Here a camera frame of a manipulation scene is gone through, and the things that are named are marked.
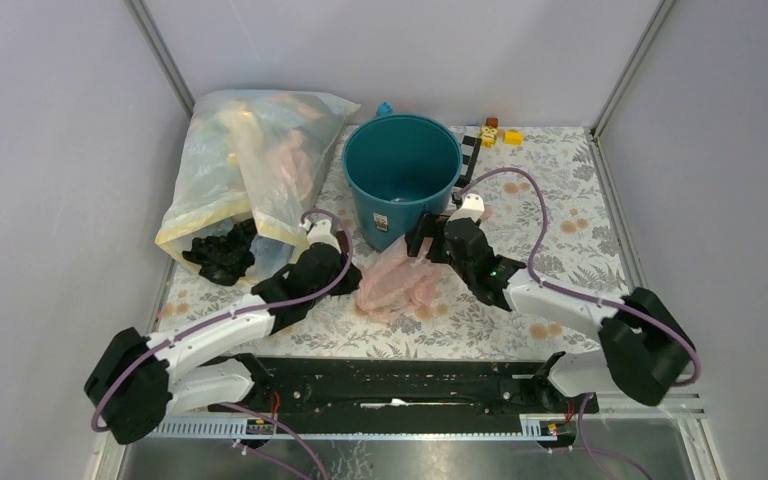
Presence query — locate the pink plastic trash bag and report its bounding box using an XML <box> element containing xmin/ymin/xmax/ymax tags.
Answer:
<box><xmin>355</xmin><ymin>236</ymin><xmax>446</xmax><ymax>322</ymax></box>

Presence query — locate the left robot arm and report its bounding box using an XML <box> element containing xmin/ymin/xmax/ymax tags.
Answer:
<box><xmin>84</xmin><ymin>243</ymin><xmax>362</xmax><ymax>445</ymax></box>

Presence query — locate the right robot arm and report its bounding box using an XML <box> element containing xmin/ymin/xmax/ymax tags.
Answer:
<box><xmin>405</xmin><ymin>213</ymin><xmax>698</xmax><ymax>412</ymax></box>

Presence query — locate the teal plastic trash bin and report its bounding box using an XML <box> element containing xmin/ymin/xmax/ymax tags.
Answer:
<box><xmin>342</xmin><ymin>113</ymin><xmax>463</xmax><ymax>251</ymax></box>

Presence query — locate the black plastic trash bag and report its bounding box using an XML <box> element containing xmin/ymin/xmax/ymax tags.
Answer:
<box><xmin>182</xmin><ymin>219</ymin><xmax>257</xmax><ymax>287</ymax></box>

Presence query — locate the large clear bag of bags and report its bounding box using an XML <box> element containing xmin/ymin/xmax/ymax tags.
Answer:
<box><xmin>155</xmin><ymin>90</ymin><xmax>360</xmax><ymax>279</ymax></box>

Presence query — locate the blue object behind bin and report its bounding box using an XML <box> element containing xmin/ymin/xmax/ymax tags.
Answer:
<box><xmin>375</xmin><ymin>102</ymin><xmax>393</xmax><ymax>118</ymax></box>

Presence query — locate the black white checkered board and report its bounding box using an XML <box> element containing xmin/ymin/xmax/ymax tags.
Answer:
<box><xmin>455</xmin><ymin>135</ymin><xmax>482</xmax><ymax>188</ymax></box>

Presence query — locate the floral patterned tablecloth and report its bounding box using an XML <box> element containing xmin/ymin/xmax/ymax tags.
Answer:
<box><xmin>153</xmin><ymin>125</ymin><xmax>654</xmax><ymax>362</ymax></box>

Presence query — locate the yellow cube block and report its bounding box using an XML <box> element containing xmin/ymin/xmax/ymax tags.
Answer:
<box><xmin>502</xmin><ymin>130</ymin><xmax>525</xmax><ymax>146</ymax></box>

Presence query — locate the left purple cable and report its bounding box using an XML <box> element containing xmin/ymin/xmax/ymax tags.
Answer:
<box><xmin>90</xmin><ymin>207</ymin><xmax>355</xmax><ymax>435</ymax></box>

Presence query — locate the purple cable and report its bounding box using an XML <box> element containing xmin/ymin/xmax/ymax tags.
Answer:
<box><xmin>90</xmin><ymin>207</ymin><xmax>355</xmax><ymax>435</ymax></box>
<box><xmin>456</xmin><ymin>166</ymin><xmax>702</xmax><ymax>388</ymax></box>

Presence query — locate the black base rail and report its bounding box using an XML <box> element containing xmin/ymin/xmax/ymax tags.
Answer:
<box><xmin>234</xmin><ymin>353</ymin><xmax>599</xmax><ymax>421</ymax></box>

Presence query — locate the slotted cable duct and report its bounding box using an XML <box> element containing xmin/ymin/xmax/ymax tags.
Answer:
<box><xmin>148</xmin><ymin>409</ymin><xmax>559</xmax><ymax>442</ymax></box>

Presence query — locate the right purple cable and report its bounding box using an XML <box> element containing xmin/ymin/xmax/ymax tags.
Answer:
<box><xmin>456</xmin><ymin>166</ymin><xmax>702</xmax><ymax>388</ymax></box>

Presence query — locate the left aluminium frame post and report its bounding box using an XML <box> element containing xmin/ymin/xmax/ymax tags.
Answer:
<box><xmin>124</xmin><ymin>0</ymin><xmax>195</xmax><ymax>117</ymax></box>

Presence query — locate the aluminium frame post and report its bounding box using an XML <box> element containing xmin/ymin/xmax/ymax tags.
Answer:
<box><xmin>124</xmin><ymin>0</ymin><xmax>195</xmax><ymax>117</ymax></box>
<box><xmin>590</xmin><ymin>0</ymin><xmax>678</xmax><ymax>138</ymax></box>

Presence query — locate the right aluminium frame post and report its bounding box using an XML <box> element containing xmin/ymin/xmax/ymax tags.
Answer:
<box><xmin>590</xmin><ymin>0</ymin><xmax>678</xmax><ymax>138</ymax></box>

